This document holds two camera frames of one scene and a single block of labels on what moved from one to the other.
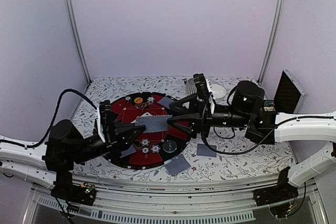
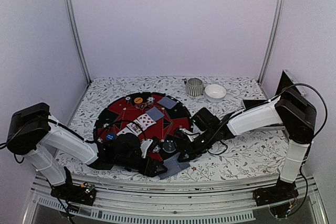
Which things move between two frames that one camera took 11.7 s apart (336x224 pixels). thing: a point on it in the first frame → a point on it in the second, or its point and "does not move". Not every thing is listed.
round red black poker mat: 160,142 does not move
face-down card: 203,150 → 169,172
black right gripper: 201,119 → 192,152
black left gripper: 111,141 → 154,165
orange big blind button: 138,100 does not move
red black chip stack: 127,99 does not move
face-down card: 165,101 does not move
